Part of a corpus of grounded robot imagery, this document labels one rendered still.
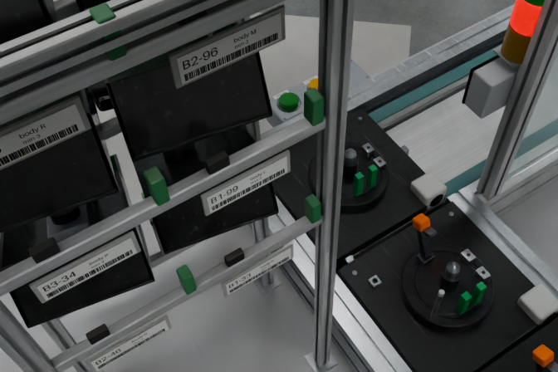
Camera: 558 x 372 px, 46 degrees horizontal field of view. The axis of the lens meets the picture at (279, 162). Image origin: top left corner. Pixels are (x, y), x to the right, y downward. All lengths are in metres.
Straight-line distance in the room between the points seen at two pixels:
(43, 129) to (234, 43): 0.14
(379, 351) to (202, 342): 0.30
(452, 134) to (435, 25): 1.66
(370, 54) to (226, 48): 1.09
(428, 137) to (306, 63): 0.36
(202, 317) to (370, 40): 0.76
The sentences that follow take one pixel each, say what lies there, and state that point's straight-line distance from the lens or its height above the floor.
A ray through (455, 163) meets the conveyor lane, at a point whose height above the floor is 0.92.
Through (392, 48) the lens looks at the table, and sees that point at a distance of 1.55.
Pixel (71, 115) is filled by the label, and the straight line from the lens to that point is 0.43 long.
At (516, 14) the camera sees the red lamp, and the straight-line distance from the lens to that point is 0.93.
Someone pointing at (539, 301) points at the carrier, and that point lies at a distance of 1.07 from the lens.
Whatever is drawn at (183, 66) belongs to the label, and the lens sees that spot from 0.44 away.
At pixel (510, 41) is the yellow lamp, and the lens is 0.95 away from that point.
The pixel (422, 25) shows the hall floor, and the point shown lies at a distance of 2.94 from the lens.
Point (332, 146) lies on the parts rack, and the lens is 0.61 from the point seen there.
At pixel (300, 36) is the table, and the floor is 0.86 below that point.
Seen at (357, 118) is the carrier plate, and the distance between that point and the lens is 1.25.
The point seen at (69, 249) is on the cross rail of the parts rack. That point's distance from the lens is 0.54.
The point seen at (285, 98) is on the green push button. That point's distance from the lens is 1.28.
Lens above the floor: 1.91
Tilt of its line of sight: 53 degrees down
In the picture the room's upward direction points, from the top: 3 degrees counter-clockwise
